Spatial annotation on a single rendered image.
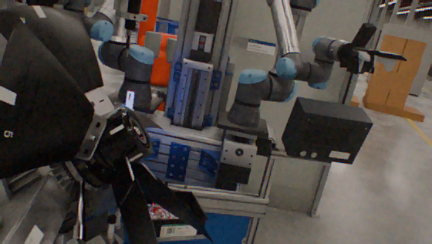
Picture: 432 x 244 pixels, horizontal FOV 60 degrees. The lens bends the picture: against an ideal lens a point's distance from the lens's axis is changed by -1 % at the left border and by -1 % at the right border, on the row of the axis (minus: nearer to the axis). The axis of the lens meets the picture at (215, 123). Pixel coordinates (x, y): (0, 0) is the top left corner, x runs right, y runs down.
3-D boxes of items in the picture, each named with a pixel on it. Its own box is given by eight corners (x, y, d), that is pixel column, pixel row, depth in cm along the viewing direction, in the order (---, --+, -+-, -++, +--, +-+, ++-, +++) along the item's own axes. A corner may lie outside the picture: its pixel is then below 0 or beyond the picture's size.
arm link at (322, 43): (323, 58, 149) (329, 35, 146) (342, 63, 139) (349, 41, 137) (307, 55, 145) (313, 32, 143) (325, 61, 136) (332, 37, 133)
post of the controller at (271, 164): (259, 198, 142) (271, 150, 136) (258, 194, 145) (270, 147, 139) (267, 199, 142) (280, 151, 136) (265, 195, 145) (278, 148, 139)
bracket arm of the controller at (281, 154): (269, 157, 137) (271, 150, 136) (268, 154, 140) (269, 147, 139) (330, 166, 141) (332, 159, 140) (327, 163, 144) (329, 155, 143)
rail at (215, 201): (12, 190, 129) (13, 169, 127) (17, 184, 133) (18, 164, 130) (264, 218, 144) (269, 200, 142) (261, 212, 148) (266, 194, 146)
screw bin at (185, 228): (136, 241, 111) (139, 221, 109) (126, 210, 126) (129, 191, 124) (204, 236, 120) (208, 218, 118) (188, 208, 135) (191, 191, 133)
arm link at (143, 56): (139, 82, 160) (143, 50, 156) (115, 74, 165) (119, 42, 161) (156, 79, 170) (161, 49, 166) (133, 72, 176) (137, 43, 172)
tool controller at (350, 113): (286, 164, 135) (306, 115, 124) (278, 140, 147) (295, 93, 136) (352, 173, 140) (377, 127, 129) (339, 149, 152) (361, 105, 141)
